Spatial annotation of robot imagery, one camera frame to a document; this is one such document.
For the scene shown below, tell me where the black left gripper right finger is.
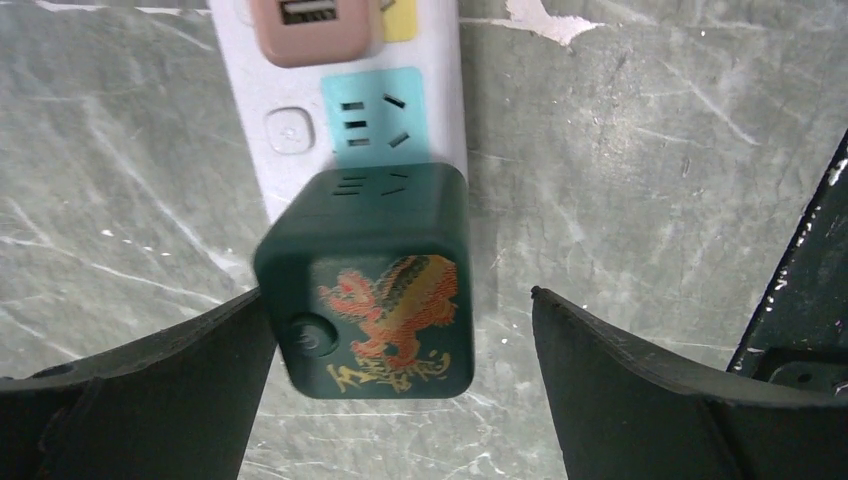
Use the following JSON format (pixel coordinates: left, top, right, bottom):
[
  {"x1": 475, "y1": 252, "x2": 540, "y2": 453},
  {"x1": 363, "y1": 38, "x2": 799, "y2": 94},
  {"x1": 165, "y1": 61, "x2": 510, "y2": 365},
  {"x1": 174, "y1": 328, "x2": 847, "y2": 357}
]
[{"x1": 531, "y1": 286, "x2": 847, "y2": 479}]

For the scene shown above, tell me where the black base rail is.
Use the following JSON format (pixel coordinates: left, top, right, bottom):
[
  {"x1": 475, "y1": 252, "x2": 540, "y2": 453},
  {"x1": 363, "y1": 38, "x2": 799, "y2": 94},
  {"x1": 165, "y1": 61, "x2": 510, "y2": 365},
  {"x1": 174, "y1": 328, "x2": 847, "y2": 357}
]
[{"x1": 727, "y1": 140, "x2": 847, "y2": 398}]

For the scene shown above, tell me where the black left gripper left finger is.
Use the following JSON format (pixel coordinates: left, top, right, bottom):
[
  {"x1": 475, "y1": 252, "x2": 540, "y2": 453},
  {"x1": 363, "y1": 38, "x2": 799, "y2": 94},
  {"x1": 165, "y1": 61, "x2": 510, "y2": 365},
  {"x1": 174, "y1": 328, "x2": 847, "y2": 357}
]
[{"x1": 1, "y1": 290, "x2": 276, "y2": 479}]

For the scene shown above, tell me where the small pink charger plug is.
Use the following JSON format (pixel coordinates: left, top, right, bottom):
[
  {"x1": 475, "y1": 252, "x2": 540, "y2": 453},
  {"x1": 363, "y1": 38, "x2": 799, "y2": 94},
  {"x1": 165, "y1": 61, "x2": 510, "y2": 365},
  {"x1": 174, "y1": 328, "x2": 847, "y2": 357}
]
[{"x1": 249, "y1": 0, "x2": 383, "y2": 68}]

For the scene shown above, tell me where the white multicolour power strip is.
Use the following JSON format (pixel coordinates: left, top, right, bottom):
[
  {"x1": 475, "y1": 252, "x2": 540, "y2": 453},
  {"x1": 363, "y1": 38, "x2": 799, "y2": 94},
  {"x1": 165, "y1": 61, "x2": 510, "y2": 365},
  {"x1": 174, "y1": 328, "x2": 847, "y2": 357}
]
[{"x1": 209, "y1": 1, "x2": 467, "y2": 220}]

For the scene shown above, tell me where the dark green cube socket adapter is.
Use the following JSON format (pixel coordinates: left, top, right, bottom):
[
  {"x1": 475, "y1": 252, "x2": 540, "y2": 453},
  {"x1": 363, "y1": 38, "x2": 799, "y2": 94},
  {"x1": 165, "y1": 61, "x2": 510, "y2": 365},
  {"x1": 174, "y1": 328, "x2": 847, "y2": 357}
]
[{"x1": 253, "y1": 163, "x2": 475, "y2": 399}]

